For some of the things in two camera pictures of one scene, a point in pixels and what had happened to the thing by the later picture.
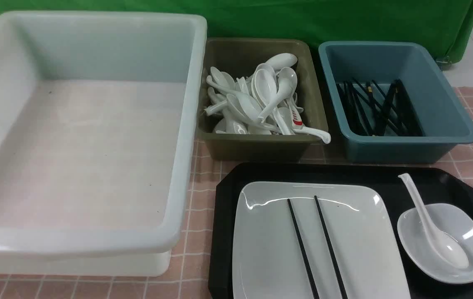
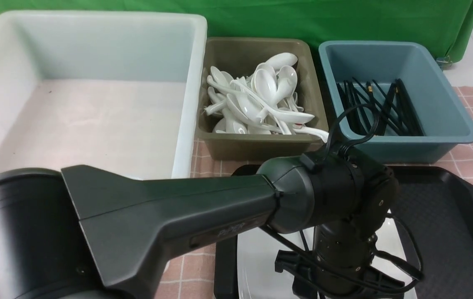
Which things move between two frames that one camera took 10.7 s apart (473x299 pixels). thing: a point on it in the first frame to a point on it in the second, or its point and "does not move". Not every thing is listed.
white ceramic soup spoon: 453,250 to 278,115
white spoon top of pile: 282,60 does not move
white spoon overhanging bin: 297,126 does not move
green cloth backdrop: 446,25 does not move
